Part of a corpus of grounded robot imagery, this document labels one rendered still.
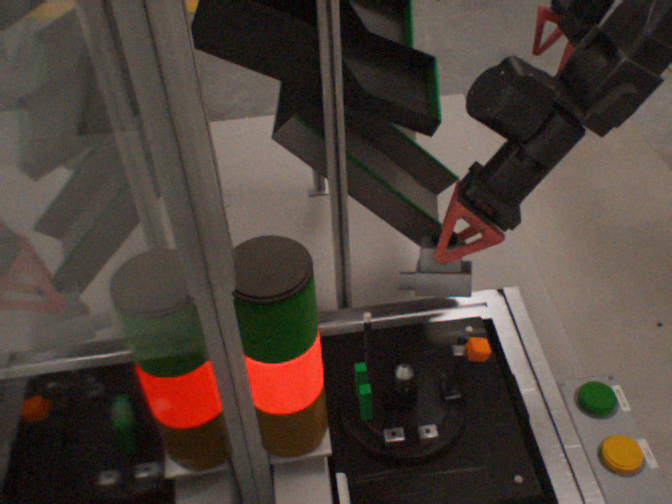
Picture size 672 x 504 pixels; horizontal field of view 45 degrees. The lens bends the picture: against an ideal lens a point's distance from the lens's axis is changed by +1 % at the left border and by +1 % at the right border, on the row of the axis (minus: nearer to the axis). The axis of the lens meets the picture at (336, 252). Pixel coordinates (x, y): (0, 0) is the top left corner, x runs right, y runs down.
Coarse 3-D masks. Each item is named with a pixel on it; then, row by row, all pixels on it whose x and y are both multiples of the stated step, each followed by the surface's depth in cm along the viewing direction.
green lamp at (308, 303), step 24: (312, 288) 43; (240, 312) 42; (264, 312) 42; (288, 312) 42; (312, 312) 44; (240, 336) 44; (264, 336) 43; (288, 336) 43; (312, 336) 45; (264, 360) 45; (288, 360) 45
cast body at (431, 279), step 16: (432, 240) 90; (432, 256) 89; (400, 272) 93; (416, 272) 90; (432, 272) 90; (448, 272) 89; (464, 272) 89; (400, 288) 93; (416, 288) 91; (432, 288) 90; (448, 288) 90; (464, 288) 90
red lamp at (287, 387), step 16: (320, 352) 48; (256, 368) 46; (272, 368) 45; (288, 368) 45; (304, 368) 46; (320, 368) 48; (256, 384) 47; (272, 384) 46; (288, 384) 46; (304, 384) 47; (320, 384) 49; (256, 400) 48; (272, 400) 47; (288, 400) 47; (304, 400) 48
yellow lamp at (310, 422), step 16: (320, 400) 50; (256, 416) 50; (272, 416) 49; (288, 416) 49; (304, 416) 49; (320, 416) 51; (272, 432) 50; (288, 432) 50; (304, 432) 50; (320, 432) 52; (272, 448) 52; (288, 448) 51; (304, 448) 52
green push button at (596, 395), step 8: (584, 384) 90; (592, 384) 89; (600, 384) 89; (584, 392) 89; (592, 392) 89; (600, 392) 89; (608, 392) 89; (584, 400) 88; (592, 400) 88; (600, 400) 88; (608, 400) 88; (616, 400) 88; (584, 408) 88; (592, 408) 87; (600, 408) 87; (608, 408) 87
